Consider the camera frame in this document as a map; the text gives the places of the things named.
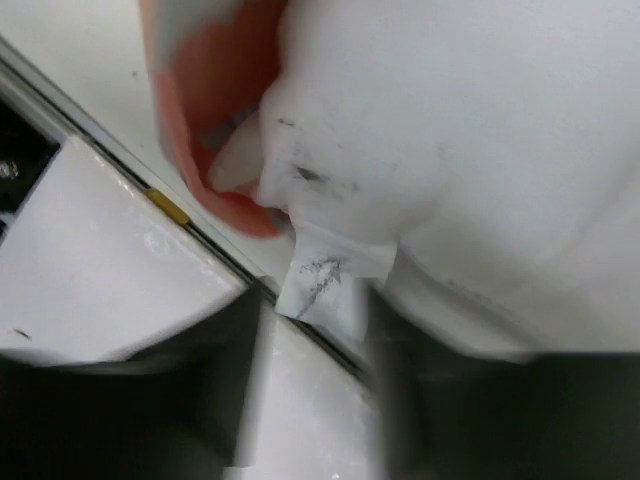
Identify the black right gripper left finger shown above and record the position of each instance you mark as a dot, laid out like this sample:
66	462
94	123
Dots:
171	410

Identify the orange grey checked pillowcase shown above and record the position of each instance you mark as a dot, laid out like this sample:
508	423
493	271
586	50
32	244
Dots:
210	62

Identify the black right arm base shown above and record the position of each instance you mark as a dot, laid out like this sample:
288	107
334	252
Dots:
25	155

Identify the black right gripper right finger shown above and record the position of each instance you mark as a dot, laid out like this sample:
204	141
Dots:
446	415

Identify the aluminium table edge rail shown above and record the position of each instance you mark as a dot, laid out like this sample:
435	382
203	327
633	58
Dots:
127	164

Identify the white pillow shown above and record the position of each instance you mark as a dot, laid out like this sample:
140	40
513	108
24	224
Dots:
480	157

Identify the white pillow label tag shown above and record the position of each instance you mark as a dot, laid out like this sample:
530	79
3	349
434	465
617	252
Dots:
323	285

